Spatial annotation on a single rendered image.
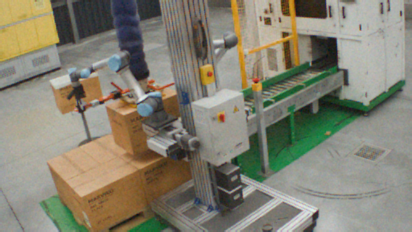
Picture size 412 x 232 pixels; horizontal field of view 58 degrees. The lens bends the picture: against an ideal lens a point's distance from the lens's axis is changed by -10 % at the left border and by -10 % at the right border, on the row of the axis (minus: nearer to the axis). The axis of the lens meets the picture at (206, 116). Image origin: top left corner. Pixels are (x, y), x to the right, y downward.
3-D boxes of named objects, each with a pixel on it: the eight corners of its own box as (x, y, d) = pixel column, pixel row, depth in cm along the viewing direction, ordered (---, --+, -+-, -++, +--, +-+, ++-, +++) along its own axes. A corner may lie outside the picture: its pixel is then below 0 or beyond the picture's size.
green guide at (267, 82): (304, 66, 563) (303, 60, 559) (310, 67, 555) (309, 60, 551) (219, 104, 477) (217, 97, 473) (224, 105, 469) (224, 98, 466)
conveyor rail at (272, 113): (340, 83, 522) (340, 70, 514) (344, 84, 518) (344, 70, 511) (207, 155, 398) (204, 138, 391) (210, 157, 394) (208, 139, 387)
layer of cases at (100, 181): (146, 151, 486) (139, 120, 470) (197, 179, 411) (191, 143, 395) (57, 192, 422) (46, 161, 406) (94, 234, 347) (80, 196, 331)
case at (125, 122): (166, 121, 422) (158, 84, 406) (187, 131, 391) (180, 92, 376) (114, 143, 391) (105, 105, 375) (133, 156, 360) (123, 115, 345)
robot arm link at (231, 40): (241, 48, 340) (183, 58, 339) (239, 45, 350) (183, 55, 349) (239, 35, 336) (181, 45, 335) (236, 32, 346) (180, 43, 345)
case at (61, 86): (96, 93, 569) (89, 67, 553) (104, 100, 535) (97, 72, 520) (56, 107, 543) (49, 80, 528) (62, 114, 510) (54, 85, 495)
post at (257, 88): (265, 170, 433) (256, 81, 395) (269, 172, 428) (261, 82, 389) (261, 173, 429) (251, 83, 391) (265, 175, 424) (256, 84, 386)
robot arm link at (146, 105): (161, 106, 320) (124, 47, 309) (152, 114, 307) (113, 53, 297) (150, 113, 326) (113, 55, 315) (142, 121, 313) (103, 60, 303)
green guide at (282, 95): (335, 72, 522) (335, 65, 519) (341, 72, 514) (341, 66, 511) (251, 113, 437) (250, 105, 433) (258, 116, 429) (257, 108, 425)
